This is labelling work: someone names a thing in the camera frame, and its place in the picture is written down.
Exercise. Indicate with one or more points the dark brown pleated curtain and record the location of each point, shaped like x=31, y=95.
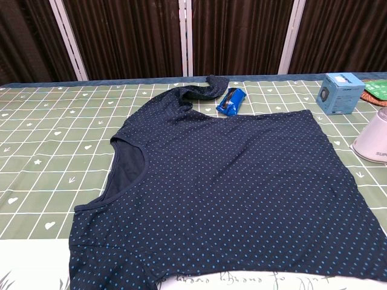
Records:
x=127, y=36
x=341, y=33
x=239, y=36
x=24, y=39

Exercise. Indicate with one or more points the blue snack packet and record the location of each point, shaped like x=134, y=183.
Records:
x=231, y=101

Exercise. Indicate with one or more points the green printed packet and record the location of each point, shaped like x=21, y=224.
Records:
x=376, y=88

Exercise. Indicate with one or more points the white screen frame post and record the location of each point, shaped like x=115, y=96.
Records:
x=69, y=39
x=183, y=36
x=291, y=36

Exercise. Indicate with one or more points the navy dotted t-shirt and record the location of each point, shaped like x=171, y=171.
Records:
x=226, y=181

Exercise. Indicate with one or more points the white pink appliance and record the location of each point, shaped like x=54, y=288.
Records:
x=372, y=139

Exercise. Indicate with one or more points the green checkered tablecloth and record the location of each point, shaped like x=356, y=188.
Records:
x=60, y=136

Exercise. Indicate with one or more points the brown woven round coaster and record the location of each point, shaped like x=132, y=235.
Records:
x=367, y=97

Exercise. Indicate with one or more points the light blue cardboard box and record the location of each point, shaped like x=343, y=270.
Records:
x=338, y=93

